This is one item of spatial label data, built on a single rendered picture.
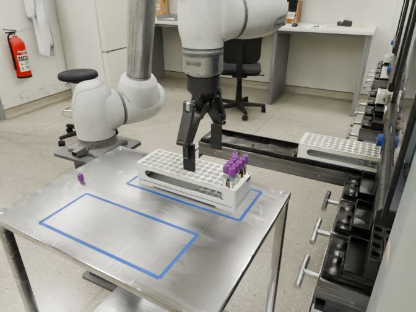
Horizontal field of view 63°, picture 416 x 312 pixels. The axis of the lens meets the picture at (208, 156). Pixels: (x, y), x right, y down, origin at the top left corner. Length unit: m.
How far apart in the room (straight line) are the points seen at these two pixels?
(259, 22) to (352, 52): 3.85
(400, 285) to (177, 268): 0.38
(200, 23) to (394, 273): 0.53
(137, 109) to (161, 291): 0.92
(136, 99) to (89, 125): 0.21
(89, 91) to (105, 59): 2.91
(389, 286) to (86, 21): 4.12
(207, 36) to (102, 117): 0.75
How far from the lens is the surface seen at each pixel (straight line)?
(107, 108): 1.37
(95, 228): 0.81
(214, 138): 0.89
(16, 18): 4.39
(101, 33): 4.22
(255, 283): 1.79
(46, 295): 1.88
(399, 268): 0.51
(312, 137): 1.16
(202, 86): 0.74
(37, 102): 4.55
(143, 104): 1.42
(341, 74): 4.67
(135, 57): 1.36
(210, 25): 0.71
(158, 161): 0.93
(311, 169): 1.11
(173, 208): 0.84
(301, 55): 4.71
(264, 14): 0.80
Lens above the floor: 1.31
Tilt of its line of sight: 27 degrees down
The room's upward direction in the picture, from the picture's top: straight up
